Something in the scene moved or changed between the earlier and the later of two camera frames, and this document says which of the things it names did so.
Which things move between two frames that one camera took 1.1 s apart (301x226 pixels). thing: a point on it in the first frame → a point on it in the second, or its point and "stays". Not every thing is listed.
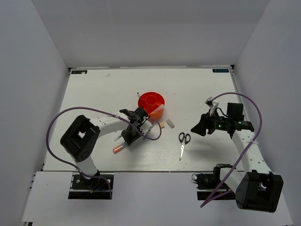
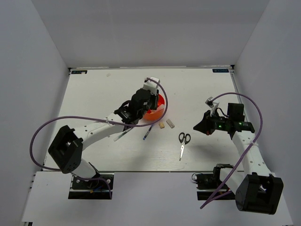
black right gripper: x=205 y=122 stays
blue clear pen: x=145 y=138 stays
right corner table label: x=220 y=70 stays
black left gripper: x=129 y=139 → x=155 y=99
